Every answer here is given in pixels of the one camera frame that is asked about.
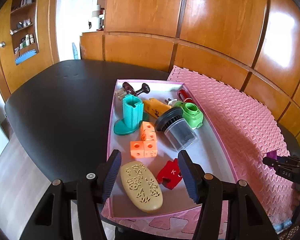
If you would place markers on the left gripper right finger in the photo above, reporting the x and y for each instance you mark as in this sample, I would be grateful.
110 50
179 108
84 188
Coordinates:
192 175

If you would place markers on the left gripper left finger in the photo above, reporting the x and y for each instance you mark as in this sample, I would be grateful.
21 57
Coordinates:
106 176

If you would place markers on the red plastic letter block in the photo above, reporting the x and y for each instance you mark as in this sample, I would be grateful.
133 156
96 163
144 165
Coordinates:
170 175

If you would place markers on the magenta plastic spool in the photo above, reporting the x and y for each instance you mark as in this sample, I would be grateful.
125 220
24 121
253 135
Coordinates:
271 159

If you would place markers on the gold oval perforated case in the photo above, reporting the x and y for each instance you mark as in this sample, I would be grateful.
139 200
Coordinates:
141 186

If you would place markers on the clear jar black lid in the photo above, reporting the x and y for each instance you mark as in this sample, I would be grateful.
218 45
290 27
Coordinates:
176 129

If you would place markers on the orange cube block cluster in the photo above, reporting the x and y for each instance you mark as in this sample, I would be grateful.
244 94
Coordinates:
146 147

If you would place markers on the green white plastic cap toy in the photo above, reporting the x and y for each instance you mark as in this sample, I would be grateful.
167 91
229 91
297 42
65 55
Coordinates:
191 113

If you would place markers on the teal plastic holder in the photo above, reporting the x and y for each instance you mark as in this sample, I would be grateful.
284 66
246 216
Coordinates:
132 115

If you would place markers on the orange plastic boat piece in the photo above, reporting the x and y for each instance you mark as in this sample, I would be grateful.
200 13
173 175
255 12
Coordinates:
155 108

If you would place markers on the red lipstick tube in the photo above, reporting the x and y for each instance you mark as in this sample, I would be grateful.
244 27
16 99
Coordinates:
184 96

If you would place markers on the brown hair brush toy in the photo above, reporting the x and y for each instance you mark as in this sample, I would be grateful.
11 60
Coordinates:
128 89

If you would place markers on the pink foam puzzle mat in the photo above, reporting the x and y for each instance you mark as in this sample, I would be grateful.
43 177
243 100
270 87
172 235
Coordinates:
246 129

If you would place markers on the pink rimmed white tray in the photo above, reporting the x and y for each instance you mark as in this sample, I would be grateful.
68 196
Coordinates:
207 151

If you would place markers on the blue foam mat piece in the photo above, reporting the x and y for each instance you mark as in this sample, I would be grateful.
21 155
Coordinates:
25 56

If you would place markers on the wooden wall shelf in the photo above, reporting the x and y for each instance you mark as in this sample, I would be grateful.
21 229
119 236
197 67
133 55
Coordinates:
23 26

